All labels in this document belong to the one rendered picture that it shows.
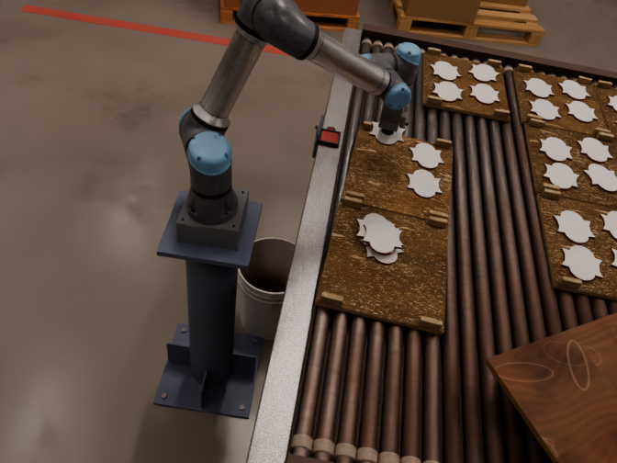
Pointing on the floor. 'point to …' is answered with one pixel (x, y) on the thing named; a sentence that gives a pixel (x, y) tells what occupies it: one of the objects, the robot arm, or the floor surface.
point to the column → (210, 327)
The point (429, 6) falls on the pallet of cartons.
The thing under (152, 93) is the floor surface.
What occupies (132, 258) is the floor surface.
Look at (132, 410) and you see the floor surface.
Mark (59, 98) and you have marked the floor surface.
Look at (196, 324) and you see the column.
